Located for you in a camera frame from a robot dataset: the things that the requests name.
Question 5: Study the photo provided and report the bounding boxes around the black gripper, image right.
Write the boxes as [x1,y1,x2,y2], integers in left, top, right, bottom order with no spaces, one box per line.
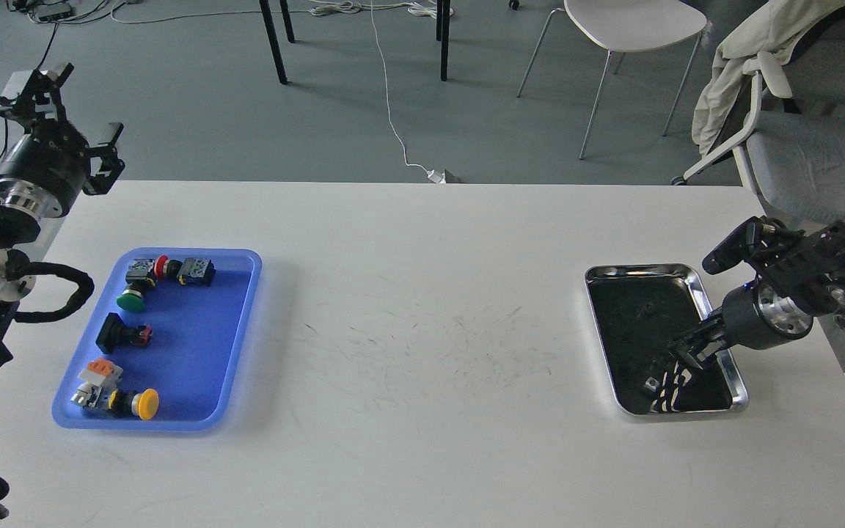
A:
[668,283,813,370]

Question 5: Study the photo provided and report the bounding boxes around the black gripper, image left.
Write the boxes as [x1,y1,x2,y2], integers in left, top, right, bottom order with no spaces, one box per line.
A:
[0,63,126,218]

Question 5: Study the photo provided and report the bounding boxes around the black robot arm, image right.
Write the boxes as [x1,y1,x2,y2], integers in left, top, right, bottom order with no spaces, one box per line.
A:
[668,216,845,369]

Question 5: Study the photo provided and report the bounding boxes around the silver metal tray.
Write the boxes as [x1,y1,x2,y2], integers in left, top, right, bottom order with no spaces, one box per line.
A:
[584,263,749,421]

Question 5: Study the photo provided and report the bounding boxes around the blue plastic tray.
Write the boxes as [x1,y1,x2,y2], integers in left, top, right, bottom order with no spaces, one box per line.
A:
[51,247,262,433]

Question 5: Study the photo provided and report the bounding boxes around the green push button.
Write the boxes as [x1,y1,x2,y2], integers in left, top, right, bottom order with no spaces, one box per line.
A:
[115,258,157,313]

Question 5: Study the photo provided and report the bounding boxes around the black red push button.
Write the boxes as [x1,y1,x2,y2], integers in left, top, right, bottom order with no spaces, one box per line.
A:
[95,313,153,354]

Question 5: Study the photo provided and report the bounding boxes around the grey office chair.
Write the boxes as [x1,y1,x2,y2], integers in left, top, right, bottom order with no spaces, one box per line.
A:
[674,1,845,224]

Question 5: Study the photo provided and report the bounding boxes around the black table leg left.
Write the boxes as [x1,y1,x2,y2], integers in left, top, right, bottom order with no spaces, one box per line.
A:
[258,0,296,86]

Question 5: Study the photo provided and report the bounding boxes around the black table leg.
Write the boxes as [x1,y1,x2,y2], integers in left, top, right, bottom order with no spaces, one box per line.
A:
[436,0,452,81]
[258,0,296,86]

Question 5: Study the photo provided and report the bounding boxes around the yellow mushroom push button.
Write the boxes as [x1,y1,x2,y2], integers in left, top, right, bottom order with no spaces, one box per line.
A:
[107,389,160,421]

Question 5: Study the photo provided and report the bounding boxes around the beige jacket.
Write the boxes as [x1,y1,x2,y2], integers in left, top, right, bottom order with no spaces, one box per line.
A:
[691,0,845,155]

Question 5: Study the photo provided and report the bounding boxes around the white power adapter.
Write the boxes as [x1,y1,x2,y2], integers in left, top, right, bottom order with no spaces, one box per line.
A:
[427,169,462,184]

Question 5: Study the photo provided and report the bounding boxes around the white chair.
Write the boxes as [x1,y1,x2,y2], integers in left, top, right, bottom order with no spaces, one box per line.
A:
[516,1,709,161]

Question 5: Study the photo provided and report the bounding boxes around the black table leg right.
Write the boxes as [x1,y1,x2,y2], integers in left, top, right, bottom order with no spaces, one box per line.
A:
[436,0,452,81]

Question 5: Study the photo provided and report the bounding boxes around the black cable on floor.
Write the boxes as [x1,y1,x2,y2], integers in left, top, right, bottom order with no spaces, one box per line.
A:
[0,0,130,184]

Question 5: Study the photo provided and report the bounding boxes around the black green switch block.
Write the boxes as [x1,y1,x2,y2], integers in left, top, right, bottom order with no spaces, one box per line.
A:
[175,257,216,287]

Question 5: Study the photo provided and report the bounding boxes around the orange white switch block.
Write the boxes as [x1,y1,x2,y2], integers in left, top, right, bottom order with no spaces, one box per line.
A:
[70,358,124,411]

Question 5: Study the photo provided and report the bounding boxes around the white cable on floor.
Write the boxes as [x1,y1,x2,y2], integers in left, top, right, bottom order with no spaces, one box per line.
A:
[111,0,454,177]

